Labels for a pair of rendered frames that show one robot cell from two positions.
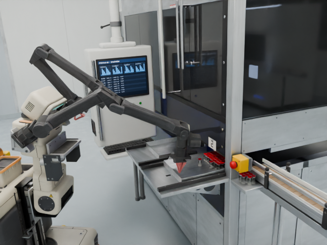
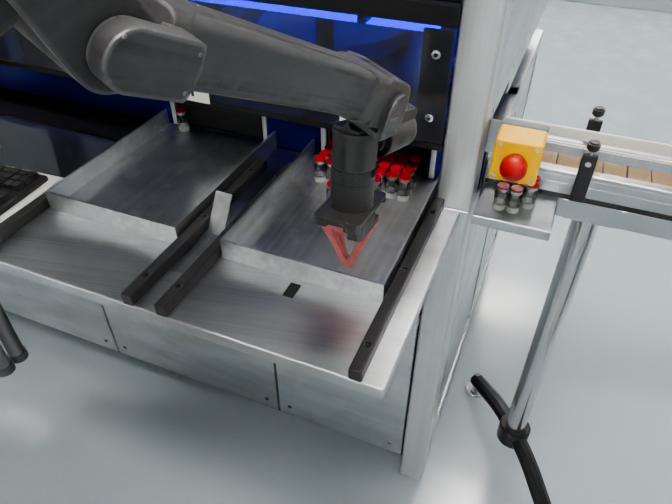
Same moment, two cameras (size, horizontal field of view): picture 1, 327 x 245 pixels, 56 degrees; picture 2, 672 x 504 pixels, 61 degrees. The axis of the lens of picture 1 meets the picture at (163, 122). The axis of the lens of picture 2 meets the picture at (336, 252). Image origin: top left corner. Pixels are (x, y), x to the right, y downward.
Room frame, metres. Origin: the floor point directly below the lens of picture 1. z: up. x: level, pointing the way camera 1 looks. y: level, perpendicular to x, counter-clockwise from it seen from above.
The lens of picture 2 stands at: (1.12, 0.38, 1.45)
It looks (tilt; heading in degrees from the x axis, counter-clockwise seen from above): 40 degrees down; 313
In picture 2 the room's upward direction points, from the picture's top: straight up
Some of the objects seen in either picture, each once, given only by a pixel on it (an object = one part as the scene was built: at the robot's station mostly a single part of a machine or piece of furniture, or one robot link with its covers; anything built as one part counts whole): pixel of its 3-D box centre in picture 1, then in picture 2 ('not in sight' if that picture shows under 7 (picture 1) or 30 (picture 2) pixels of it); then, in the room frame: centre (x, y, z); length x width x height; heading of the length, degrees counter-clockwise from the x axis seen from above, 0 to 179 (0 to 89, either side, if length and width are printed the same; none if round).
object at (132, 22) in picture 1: (133, 46); not in sight; (3.15, 0.26, 1.51); 0.48 x 0.01 x 0.59; 21
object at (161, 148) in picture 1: (175, 146); (171, 167); (1.97, -0.07, 0.90); 0.34 x 0.26 x 0.04; 111
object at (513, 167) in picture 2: (233, 165); (513, 166); (1.44, -0.35, 1.00); 0.04 x 0.04 x 0.04; 21
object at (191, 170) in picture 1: (198, 166); (342, 208); (1.65, -0.19, 0.90); 0.34 x 0.26 x 0.04; 111
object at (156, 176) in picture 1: (176, 161); (233, 221); (1.78, -0.07, 0.87); 0.70 x 0.48 x 0.02; 21
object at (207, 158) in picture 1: (211, 161); (361, 178); (1.68, -0.28, 0.91); 0.18 x 0.02 x 0.05; 21
